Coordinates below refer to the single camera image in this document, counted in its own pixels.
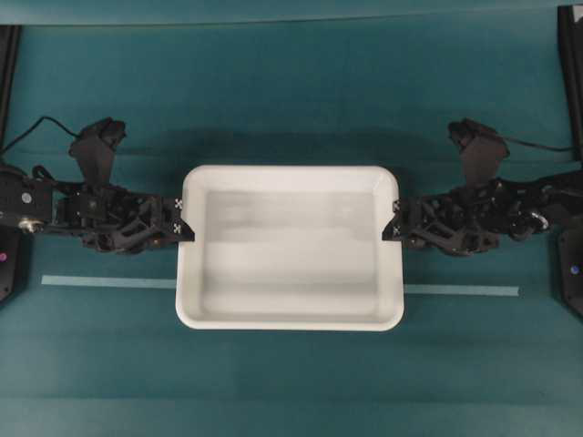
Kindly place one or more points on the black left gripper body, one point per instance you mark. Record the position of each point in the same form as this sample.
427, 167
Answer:
112, 219

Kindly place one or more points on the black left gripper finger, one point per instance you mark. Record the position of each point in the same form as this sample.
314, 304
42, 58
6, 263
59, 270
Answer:
182, 232
178, 205

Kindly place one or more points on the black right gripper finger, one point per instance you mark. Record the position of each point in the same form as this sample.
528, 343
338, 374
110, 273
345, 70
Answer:
396, 206
392, 232

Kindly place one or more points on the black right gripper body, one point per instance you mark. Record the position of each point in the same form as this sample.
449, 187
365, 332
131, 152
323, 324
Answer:
456, 222

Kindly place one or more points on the white plastic tray case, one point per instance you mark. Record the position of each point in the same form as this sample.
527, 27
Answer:
289, 248

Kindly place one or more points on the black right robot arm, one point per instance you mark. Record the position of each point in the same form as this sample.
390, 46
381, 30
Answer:
525, 209

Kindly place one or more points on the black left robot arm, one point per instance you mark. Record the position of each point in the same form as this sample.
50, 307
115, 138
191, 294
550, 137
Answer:
28, 203

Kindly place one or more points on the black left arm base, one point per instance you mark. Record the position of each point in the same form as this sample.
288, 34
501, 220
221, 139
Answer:
10, 243

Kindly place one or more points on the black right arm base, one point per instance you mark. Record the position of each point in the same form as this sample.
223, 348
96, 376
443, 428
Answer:
570, 263

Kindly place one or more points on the light blue tape strip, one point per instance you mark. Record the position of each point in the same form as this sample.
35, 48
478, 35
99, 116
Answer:
168, 284

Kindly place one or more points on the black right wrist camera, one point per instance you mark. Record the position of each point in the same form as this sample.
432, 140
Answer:
480, 148

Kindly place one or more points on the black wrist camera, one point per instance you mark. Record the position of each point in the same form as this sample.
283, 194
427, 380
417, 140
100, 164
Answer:
480, 148
95, 148

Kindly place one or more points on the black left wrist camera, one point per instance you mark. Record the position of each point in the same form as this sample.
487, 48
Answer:
95, 148

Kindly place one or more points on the black left frame rail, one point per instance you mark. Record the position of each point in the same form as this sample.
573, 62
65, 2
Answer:
10, 37

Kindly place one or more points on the black frame rail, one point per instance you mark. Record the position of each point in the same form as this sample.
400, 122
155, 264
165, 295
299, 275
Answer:
10, 37
569, 39

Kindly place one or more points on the black right frame rail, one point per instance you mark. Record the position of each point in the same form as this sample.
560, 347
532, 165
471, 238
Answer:
569, 39

